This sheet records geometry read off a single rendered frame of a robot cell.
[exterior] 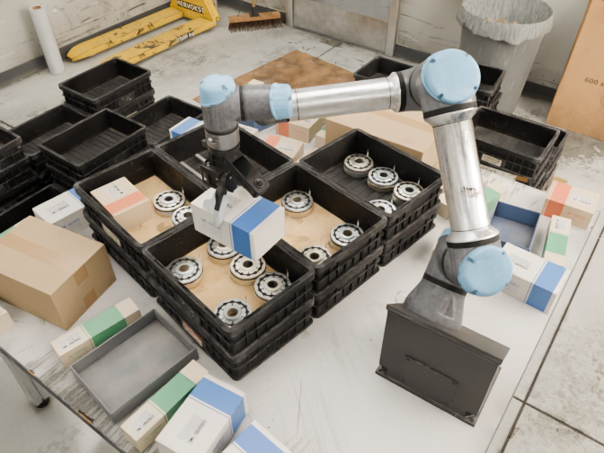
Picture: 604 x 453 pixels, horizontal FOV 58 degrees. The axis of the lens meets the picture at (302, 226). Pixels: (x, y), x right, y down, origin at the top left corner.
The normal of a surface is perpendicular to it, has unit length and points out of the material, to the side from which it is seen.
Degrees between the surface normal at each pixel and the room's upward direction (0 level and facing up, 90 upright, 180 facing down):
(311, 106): 74
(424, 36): 90
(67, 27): 90
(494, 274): 61
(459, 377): 90
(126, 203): 0
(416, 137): 0
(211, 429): 0
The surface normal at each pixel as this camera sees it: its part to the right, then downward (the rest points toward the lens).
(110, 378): 0.00, -0.73
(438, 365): -0.56, 0.56
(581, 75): -0.55, 0.36
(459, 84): 0.04, -0.03
